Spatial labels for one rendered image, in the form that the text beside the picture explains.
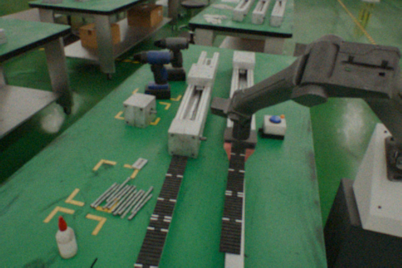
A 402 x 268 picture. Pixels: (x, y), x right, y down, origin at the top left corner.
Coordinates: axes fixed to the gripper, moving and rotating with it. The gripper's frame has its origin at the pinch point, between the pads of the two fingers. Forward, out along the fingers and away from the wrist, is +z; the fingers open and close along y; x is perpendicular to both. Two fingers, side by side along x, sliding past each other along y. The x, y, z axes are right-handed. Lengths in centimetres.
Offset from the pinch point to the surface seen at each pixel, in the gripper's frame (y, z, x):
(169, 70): 37, -4, -62
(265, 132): -9.9, -0.6, -17.5
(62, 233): 38, -5, 42
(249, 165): -4.3, 2.4, -0.1
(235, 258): -0.6, -0.5, 38.0
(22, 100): 172, 59, -120
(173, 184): 18.0, -0.7, 17.0
